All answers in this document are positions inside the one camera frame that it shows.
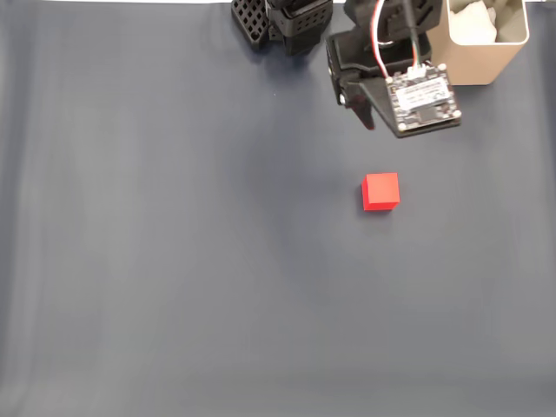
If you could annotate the red cube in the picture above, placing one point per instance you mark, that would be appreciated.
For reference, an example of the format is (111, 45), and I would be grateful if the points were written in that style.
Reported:
(381, 191)

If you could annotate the beige box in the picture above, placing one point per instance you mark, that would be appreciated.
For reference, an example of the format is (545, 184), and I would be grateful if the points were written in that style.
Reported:
(478, 61)

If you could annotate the white crumpled paper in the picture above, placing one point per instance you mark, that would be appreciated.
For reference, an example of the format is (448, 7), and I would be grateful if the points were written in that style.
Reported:
(473, 24)

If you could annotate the grey table mat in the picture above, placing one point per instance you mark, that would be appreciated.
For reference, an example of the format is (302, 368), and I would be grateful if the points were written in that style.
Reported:
(217, 282)

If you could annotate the camera circuit board module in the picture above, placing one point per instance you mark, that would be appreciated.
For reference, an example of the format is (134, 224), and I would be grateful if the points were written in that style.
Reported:
(423, 97)

